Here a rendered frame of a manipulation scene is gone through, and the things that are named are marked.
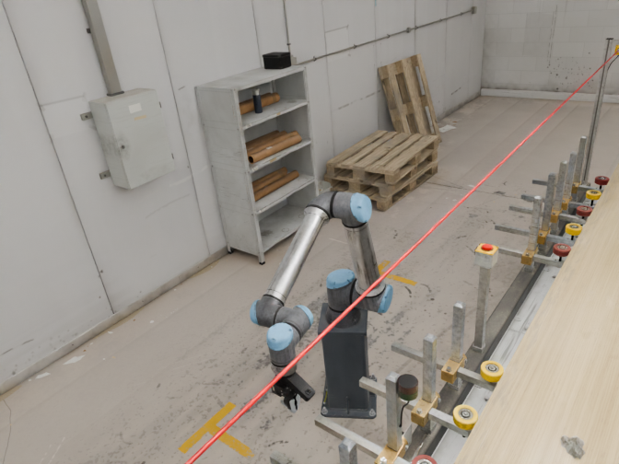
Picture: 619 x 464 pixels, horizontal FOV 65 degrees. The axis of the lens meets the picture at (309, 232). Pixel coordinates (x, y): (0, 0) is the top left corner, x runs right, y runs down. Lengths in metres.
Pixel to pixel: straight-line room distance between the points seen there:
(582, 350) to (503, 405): 0.44
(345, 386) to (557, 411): 1.30
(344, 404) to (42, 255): 2.18
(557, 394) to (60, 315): 3.14
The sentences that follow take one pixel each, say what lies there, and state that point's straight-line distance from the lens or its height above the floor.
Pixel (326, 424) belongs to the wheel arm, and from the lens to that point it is 1.83.
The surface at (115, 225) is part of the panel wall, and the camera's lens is 3.89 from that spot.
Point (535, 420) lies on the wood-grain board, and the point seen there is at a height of 0.90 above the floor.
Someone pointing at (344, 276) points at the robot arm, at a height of 0.87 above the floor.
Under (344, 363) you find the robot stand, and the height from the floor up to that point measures 0.38.
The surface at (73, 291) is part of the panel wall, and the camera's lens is 3.87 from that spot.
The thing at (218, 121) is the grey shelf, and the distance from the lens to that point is 4.05.
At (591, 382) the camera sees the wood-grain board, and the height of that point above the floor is 0.90.
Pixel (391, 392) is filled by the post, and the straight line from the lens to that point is 1.55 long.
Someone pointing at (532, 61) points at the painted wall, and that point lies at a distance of 9.36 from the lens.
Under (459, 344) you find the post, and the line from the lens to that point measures 2.01.
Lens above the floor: 2.25
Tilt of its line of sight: 28 degrees down
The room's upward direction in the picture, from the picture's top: 6 degrees counter-clockwise
